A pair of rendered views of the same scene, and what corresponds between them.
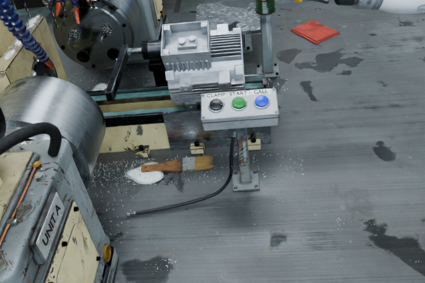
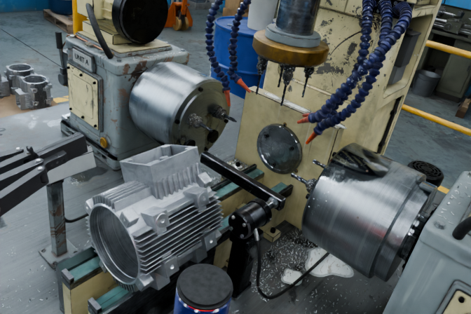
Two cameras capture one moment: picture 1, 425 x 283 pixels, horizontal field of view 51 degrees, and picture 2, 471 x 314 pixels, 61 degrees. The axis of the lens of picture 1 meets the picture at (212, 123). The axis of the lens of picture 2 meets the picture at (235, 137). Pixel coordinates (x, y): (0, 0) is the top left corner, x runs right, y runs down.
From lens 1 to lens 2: 1.55 m
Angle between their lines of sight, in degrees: 93
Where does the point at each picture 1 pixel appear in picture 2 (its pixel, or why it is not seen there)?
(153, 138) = not seen: hidden behind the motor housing
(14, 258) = (69, 39)
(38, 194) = (92, 49)
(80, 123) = (151, 97)
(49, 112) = (159, 76)
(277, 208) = (10, 245)
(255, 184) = (46, 251)
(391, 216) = not seen: outside the picture
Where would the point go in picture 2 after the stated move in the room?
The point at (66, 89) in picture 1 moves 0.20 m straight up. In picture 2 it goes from (178, 90) to (185, 14)
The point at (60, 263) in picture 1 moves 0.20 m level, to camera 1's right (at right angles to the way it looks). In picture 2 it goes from (77, 76) to (14, 90)
